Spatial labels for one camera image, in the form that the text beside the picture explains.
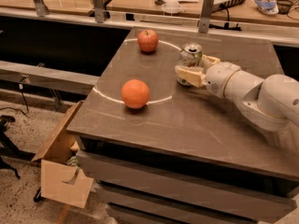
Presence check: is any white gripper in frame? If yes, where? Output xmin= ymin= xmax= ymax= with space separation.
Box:
xmin=175 ymin=55 xmax=241 ymax=98

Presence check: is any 7up soda can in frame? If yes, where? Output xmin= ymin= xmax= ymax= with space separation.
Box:
xmin=176 ymin=42 xmax=204 ymax=87

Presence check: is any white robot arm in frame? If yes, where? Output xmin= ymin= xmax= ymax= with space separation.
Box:
xmin=175 ymin=56 xmax=299 ymax=152

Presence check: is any red apple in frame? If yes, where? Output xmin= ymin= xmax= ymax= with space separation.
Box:
xmin=137 ymin=29 xmax=159 ymax=52

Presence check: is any clear plastic cup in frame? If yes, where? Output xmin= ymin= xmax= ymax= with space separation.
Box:
xmin=162 ymin=1 xmax=182 ymax=14

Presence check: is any orange fruit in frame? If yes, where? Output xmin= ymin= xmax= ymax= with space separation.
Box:
xmin=121 ymin=79 xmax=150 ymax=109

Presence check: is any power strip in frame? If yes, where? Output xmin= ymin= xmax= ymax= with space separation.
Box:
xmin=212 ymin=0 xmax=246 ymax=12

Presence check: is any blue white bowl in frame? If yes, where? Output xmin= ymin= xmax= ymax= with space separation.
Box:
xmin=255 ymin=1 xmax=278 ymax=15

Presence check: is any black mesh cup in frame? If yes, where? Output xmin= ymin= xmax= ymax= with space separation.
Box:
xmin=277 ymin=0 xmax=293 ymax=15

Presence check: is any grey drawer cabinet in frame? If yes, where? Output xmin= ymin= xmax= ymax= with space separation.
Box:
xmin=77 ymin=151 xmax=295 ymax=224

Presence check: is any open cardboard box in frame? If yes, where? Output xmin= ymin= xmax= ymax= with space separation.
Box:
xmin=32 ymin=102 xmax=93 ymax=208

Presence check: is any black chair base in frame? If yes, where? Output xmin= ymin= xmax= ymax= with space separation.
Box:
xmin=0 ymin=115 xmax=35 ymax=179

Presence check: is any metal bracket post right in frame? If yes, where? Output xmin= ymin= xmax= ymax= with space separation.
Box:
xmin=198 ymin=0 xmax=214 ymax=34

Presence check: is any metal bracket post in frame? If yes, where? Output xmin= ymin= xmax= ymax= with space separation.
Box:
xmin=93 ymin=0 xmax=105 ymax=23
xmin=33 ymin=0 xmax=49 ymax=17
xmin=198 ymin=0 xmax=214 ymax=34

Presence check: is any metal bracket post middle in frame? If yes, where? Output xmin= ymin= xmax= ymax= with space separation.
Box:
xmin=93 ymin=0 xmax=105 ymax=23

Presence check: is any metal bracket post left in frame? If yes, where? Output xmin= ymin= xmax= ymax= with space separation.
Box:
xmin=33 ymin=0 xmax=49 ymax=17

